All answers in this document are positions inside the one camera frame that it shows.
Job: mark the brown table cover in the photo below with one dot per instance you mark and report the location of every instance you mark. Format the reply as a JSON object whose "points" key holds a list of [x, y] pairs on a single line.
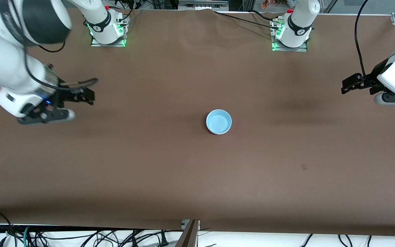
{"points": [[197, 178]]}

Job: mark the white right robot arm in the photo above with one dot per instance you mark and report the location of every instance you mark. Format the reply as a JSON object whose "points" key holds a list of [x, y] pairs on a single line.
{"points": [[5, 68]]}

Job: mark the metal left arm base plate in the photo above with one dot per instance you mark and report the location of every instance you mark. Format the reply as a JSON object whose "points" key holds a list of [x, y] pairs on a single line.
{"points": [[302, 49]]}

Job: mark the aluminium frame post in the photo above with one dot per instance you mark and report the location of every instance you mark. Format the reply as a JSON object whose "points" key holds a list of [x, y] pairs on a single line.
{"points": [[248, 4]]}

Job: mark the orange colourful toy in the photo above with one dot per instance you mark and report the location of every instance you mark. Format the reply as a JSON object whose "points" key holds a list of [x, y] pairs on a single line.
{"points": [[267, 4]]}

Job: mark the aluminium profile post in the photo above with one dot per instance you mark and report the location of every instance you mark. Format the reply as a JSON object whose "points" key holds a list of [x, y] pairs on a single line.
{"points": [[189, 236]]}

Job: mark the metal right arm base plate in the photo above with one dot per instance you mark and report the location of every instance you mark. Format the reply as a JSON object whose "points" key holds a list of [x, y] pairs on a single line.
{"points": [[96, 44]]}

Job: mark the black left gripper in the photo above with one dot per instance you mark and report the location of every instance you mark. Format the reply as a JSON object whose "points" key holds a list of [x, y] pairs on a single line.
{"points": [[371, 80]]}

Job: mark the grey power strip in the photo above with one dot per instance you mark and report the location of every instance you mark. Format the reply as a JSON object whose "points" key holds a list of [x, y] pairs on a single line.
{"points": [[201, 5]]}

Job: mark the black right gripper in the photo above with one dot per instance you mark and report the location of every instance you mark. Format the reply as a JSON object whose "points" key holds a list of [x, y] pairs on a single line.
{"points": [[66, 95]]}

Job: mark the light blue bowl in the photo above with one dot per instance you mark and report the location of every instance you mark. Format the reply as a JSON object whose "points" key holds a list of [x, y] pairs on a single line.
{"points": [[218, 121]]}

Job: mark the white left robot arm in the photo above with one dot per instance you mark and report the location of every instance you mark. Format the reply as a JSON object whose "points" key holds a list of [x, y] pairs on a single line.
{"points": [[300, 20]]}

